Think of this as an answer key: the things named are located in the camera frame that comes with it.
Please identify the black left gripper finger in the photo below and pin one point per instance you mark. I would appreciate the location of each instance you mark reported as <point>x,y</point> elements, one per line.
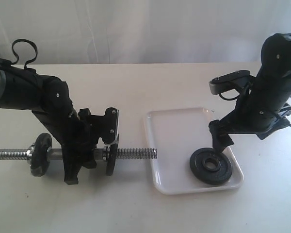
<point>71,170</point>

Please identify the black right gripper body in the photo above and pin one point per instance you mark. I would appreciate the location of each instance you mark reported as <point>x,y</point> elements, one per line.
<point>261,116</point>

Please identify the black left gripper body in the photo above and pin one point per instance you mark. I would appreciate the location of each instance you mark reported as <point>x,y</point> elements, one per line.
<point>79,142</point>

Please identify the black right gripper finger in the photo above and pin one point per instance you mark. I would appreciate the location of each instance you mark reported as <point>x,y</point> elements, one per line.
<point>220,137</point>

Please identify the chrome threaded dumbbell bar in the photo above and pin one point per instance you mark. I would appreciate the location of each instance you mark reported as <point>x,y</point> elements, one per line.
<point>99,154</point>

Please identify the black weight plate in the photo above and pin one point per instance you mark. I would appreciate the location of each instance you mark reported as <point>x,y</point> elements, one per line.
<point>210,166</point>

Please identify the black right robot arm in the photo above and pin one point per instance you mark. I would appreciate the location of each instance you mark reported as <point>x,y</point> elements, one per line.
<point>274,76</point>

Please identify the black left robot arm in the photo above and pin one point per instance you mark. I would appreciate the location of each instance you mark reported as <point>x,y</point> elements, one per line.
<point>47,97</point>

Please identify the black plate on left end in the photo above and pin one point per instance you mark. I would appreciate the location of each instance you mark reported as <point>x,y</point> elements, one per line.
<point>39,162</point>

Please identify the black plate on end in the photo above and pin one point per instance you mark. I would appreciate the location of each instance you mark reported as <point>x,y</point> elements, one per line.
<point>39,162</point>
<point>111,159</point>

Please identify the black plate on right end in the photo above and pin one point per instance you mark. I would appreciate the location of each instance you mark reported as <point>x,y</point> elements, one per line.
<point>111,159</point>

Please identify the chrome spin-lock nut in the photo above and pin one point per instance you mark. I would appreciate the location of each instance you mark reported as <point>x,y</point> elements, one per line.
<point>30,151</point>

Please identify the white plastic tray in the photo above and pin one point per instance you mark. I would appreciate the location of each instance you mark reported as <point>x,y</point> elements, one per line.
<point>176,134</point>

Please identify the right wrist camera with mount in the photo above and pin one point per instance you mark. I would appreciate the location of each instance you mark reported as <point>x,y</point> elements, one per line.
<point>239,80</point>

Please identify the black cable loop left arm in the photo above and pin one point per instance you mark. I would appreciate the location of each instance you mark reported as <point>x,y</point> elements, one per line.
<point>23,54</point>

